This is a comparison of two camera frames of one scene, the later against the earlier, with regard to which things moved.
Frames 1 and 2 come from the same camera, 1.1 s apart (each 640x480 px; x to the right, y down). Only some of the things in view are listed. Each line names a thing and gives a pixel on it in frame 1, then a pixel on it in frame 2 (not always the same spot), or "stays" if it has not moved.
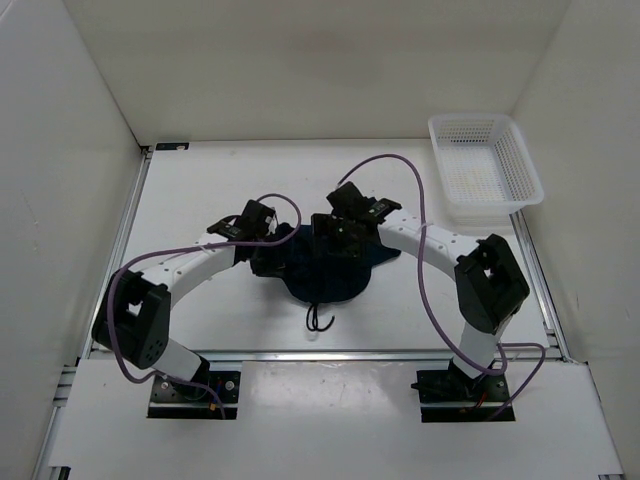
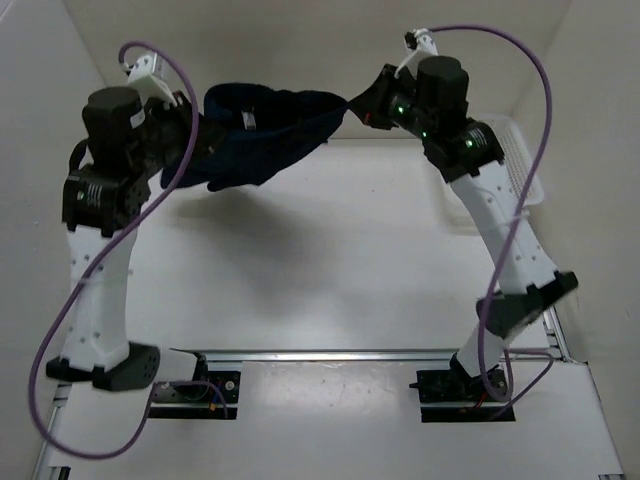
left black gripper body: (265, 260) to (170, 125)
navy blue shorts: (328, 279) to (249, 132)
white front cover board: (334, 418) stays
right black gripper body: (342, 240) to (395, 105)
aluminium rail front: (370, 356) stays
